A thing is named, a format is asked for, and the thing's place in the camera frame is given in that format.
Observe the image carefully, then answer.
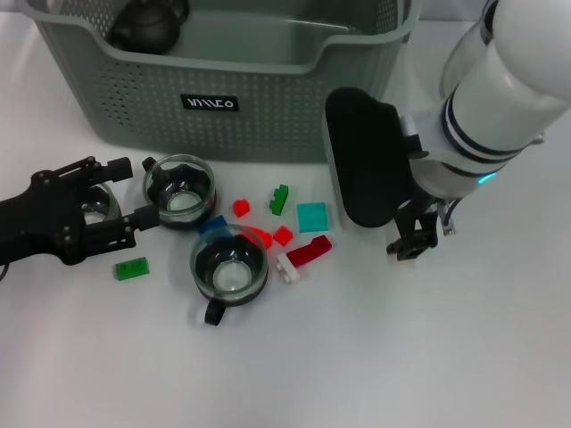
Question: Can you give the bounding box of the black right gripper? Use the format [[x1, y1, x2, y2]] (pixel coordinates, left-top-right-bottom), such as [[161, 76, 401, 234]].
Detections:
[[385, 194, 443, 263]]

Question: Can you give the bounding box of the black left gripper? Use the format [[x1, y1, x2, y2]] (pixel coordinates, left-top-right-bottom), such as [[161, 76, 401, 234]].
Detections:
[[0, 155, 161, 267]]

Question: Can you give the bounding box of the glass teacup black base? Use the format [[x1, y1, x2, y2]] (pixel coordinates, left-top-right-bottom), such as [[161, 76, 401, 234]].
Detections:
[[141, 153, 219, 231], [189, 224, 270, 329], [79, 181, 122, 226]]

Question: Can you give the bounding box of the grey perforated storage bin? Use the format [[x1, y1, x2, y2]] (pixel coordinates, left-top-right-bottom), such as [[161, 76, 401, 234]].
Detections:
[[27, 0, 423, 164]]

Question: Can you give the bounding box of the metal right gripper connector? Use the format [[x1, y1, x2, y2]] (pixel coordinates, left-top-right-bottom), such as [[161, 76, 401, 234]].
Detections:
[[439, 200, 459, 237]]

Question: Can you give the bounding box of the green flat toy brick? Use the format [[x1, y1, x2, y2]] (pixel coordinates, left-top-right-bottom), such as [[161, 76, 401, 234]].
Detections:
[[114, 257, 151, 282]]

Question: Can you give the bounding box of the blue flat toy brick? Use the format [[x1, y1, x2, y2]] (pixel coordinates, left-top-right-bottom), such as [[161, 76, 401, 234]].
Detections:
[[195, 214, 229, 237]]

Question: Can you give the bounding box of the teal square toy plate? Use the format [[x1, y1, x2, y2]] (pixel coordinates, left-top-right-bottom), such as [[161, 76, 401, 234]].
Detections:
[[296, 202, 331, 234]]

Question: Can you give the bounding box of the dark red long brick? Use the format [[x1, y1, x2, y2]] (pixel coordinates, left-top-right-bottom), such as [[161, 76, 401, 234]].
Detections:
[[285, 235, 334, 268]]

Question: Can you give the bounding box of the white toy brick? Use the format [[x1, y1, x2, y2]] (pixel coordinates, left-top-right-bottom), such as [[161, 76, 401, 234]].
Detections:
[[275, 252, 301, 284]]

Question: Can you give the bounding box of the green stepped toy brick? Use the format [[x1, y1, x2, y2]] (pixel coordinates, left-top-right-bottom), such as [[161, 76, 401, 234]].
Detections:
[[269, 183, 290, 217]]

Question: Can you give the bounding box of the orange-red sloped toy brick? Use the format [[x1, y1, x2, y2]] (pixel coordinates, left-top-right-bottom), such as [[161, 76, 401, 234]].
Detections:
[[243, 225, 273, 251]]

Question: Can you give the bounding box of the black clay teapot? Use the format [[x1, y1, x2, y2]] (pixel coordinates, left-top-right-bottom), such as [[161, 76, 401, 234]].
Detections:
[[109, 0, 191, 57]]

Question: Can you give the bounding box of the glass teapot black handle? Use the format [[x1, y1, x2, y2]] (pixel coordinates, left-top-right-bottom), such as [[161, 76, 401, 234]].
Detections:
[[439, 26, 474, 106]]

